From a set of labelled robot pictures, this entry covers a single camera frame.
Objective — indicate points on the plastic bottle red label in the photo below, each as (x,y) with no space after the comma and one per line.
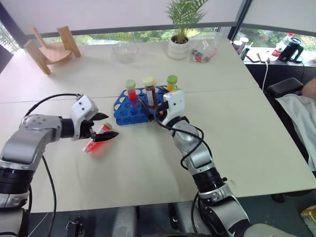
(280,48)

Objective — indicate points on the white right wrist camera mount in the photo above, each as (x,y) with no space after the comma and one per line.
(175,103)

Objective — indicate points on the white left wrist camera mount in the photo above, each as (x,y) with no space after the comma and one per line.
(82,108)

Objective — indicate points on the yellow box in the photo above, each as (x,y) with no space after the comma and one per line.
(309,218)

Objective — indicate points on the brown test tube cream cap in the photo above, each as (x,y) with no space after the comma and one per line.
(150,92)

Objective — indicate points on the black electric kettle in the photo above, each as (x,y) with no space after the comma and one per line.
(291,50)

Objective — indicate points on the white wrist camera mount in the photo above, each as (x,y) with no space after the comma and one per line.
(175,103)
(82,108)

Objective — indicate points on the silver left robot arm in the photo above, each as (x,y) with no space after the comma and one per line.
(27,145)

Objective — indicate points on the blue test tube rack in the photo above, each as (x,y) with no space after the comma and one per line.
(128,114)

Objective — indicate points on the black chair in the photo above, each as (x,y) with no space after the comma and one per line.
(285,87)

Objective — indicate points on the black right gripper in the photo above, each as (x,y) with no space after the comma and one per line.
(161,108)

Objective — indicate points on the yellow test tube green cap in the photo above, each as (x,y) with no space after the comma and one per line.
(171,82)

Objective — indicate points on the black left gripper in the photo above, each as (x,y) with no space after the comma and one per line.
(86,129)

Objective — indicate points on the bare person hand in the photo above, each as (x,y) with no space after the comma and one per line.
(310,87)

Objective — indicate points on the clear glass bowl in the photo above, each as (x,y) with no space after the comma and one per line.
(125,52)

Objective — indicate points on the potted palm white pot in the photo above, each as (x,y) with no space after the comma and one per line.
(179,47)

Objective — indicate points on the wooden stand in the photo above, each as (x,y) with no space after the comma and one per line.
(53,50)

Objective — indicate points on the clear plastic container with bits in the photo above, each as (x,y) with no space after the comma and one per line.
(205,49)

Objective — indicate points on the red test tube green cap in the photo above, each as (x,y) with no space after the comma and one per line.
(92,146)
(132,93)

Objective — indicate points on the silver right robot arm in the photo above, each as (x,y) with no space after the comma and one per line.
(209,177)

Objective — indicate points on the white cloth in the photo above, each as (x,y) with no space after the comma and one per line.
(300,118)

